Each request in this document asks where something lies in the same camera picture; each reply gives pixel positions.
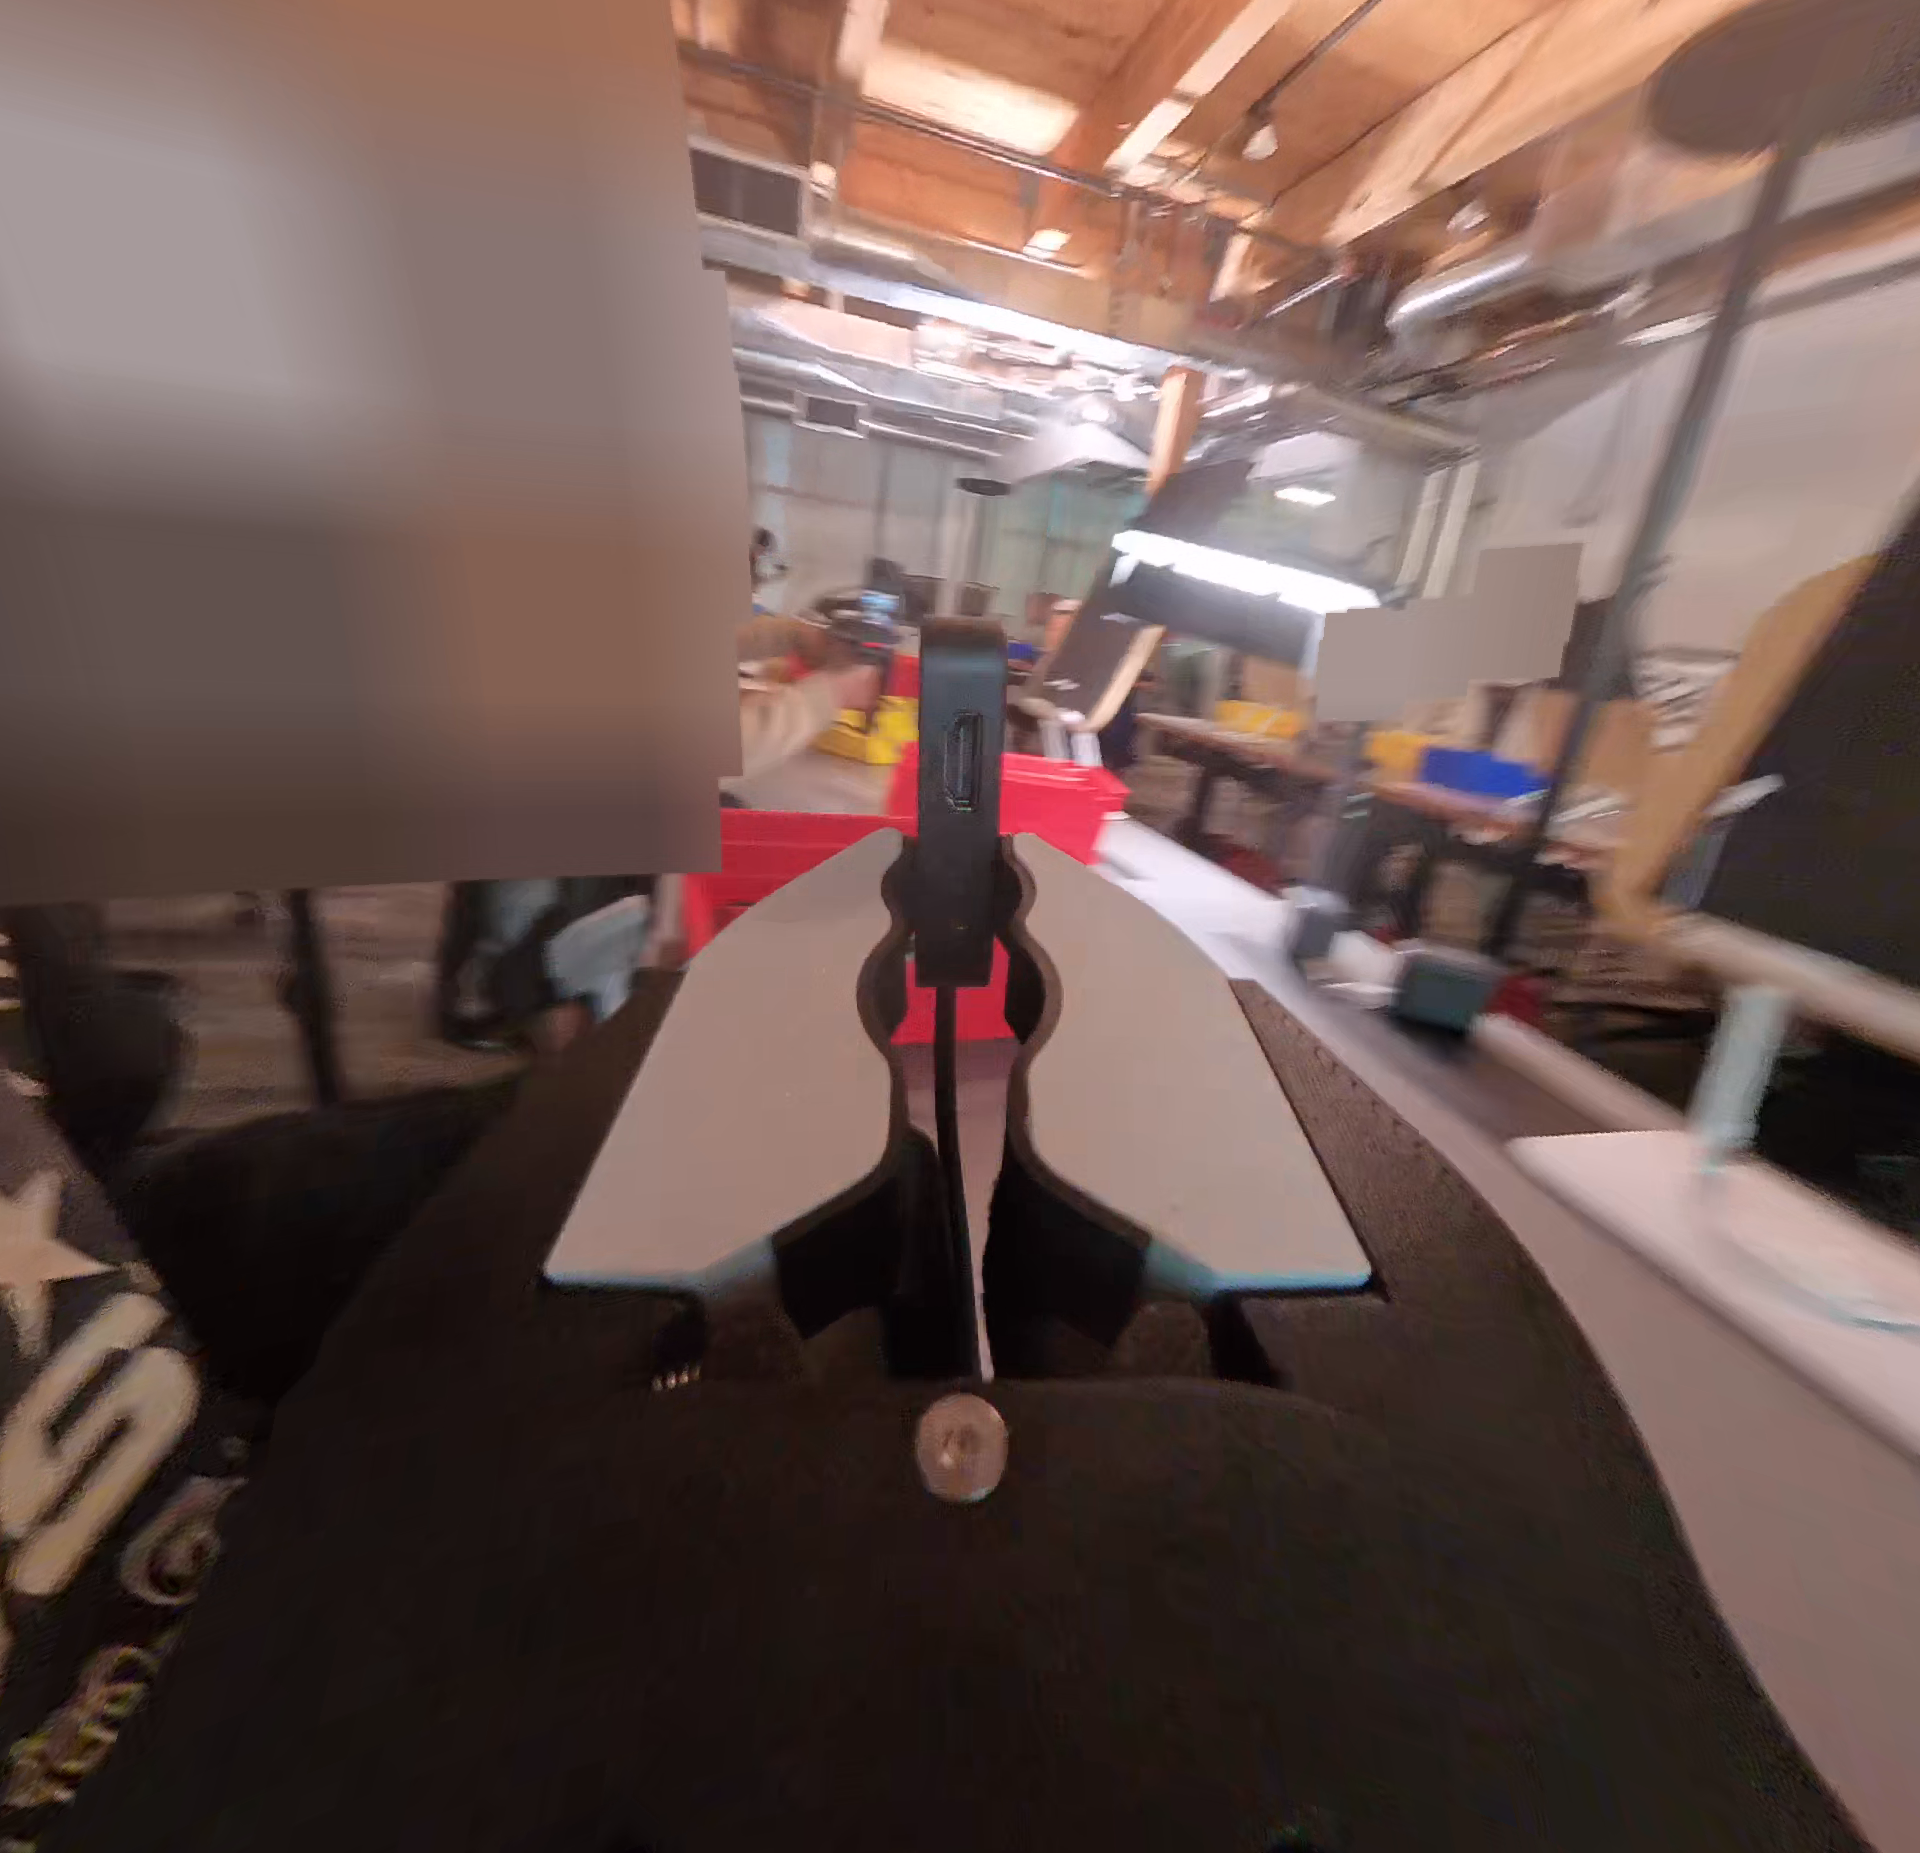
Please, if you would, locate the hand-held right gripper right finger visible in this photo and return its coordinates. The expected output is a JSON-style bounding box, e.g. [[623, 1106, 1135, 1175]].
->
[[1009, 830, 1378, 1298]]

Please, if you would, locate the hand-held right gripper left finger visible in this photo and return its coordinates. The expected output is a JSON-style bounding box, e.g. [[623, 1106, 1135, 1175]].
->
[[541, 828, 910, 1298]]

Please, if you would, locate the black adapter hub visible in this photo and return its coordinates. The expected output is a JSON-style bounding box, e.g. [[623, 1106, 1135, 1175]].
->
[[912, 616, 1011, 988]]

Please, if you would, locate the red plastic bin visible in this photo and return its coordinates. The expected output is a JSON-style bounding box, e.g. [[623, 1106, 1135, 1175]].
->
[[885, 751, 1131, 865], [683, 808, 1052, 1049]]

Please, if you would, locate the blue plastic bin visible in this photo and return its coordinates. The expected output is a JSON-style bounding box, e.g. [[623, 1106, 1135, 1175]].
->
[[1417, 748, 1549, 803]]

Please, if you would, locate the small black board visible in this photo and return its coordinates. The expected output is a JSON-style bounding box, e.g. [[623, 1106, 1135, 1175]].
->
[[1035, 459, 1257, 738]]

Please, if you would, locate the bright light panel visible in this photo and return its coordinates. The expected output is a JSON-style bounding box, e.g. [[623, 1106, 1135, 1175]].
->
[[1107, 530, 1388, 654]]

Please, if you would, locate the dark printed shirt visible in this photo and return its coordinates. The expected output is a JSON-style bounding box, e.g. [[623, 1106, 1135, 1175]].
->
[[0, 900, 257, 1853]]

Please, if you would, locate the black disc on pole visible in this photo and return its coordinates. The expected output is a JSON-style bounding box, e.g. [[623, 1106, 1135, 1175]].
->
[[1485, 0, 1920, 971]]

